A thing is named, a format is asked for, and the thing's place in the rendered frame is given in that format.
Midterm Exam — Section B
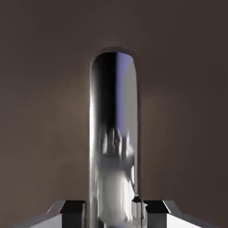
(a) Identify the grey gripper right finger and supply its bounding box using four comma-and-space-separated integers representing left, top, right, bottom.
142, 199, 212, 228

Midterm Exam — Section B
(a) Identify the brown wooden drawer front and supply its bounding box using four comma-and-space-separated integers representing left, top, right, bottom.
0, 0, 228, 228

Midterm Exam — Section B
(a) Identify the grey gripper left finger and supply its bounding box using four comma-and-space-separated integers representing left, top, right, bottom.
22, 199, 91, 228

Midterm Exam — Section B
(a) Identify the curved silver metal handle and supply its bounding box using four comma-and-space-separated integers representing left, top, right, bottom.
88, 47, 143, 228

